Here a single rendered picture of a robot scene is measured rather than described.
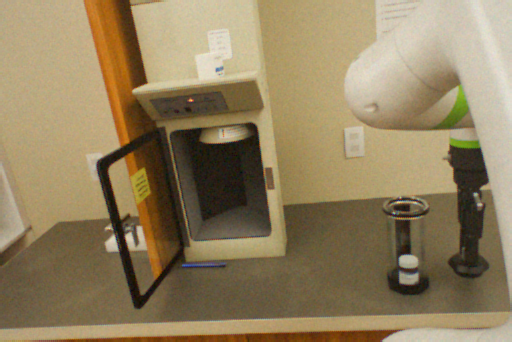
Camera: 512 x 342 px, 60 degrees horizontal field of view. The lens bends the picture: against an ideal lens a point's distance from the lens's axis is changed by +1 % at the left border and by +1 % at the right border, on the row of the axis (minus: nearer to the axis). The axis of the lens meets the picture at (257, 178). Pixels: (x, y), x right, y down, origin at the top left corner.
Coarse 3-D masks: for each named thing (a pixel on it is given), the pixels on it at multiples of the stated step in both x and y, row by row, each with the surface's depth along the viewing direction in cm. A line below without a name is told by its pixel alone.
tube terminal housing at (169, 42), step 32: (192, 0) 113; (224, 0) 112; (256, 0) 119; (160, 32) 116; (192, 32) 115; (256, 32) 114; (160, 64) 119; (192, 64) 118; (224, 64) 117; (256, 64) 116; (192, 256) 140; (224, 256) 138; (256, 256) 137
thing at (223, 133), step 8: (208, 128) 128; (216, 128) 127; (224, 128) 126; (232, 128) 127; (240, 128) 127; (248, 128) 130; (200, 136) 133; (208, 136) 128; (216, 136) 127; (224, 136) 126; (232, 136) 126; (240, 136) 127; (248, 136) 129
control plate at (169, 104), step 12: (180, 96) 112; (192, 96) 112; (204, 96) 112; (216, 96) 112; (156, 108) 117; (168, 108) 117; (180, 108) 117; (192, 108) 117; (204, 108) 117; (216, 108) 117
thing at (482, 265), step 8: (456, 256) 111; (480, 256) 110; (456, 264) 108; (464, 264) 107; (472, 264) 107; (480, 264) 107; (488, 264) 108; (456, 272) 109; (464, 272) 106; (472, 272) 106; (480, 272) 106
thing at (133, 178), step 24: (120, 168) 105; (144, 168) 115; (120, 192) 104; (144, 192) 115; (168, 192) 128; (120, 216) 104; (144, 216) 114; (168, 216) 127; (144, 240) 114; (168, 240) 127; (144, 264) 113; (144, 288) 113
